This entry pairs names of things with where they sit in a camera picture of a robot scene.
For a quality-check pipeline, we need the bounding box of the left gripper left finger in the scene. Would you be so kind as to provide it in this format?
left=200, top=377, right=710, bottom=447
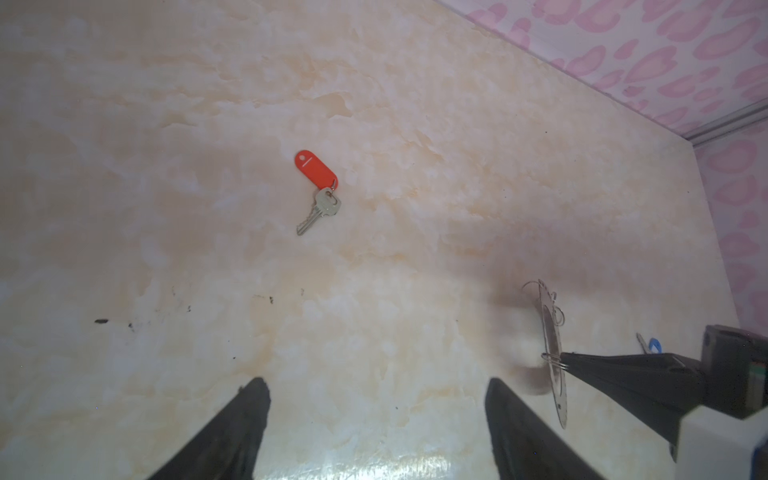
left=150, top=377, right=271, bottom=480

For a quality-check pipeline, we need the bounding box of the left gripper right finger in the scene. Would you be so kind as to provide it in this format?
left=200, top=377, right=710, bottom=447
left=485, top=377, right=601, bottom=480

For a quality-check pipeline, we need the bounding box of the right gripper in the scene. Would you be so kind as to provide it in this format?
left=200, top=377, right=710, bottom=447
left=559, top=325, right=767, bottom=444

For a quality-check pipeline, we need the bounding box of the metal perforated ring disc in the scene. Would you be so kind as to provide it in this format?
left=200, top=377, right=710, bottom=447
left=521, top=279, right=568, bottom=429

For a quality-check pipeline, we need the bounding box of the key with blue tag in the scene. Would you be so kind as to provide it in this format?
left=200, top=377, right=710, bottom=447
left=636, top=333, right=662, bottom=354

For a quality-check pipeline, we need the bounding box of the key with red tag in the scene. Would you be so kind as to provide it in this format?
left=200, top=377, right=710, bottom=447
left=294, top=150, right=342, bottom=236

